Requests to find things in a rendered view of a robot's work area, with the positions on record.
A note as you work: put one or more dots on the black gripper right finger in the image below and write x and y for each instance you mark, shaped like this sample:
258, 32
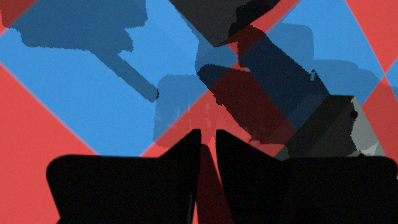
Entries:
260, 189

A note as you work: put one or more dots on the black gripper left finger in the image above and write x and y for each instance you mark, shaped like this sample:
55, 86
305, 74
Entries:
165, 186

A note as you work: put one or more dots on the red peg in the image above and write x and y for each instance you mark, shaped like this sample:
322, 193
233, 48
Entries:
211, 204

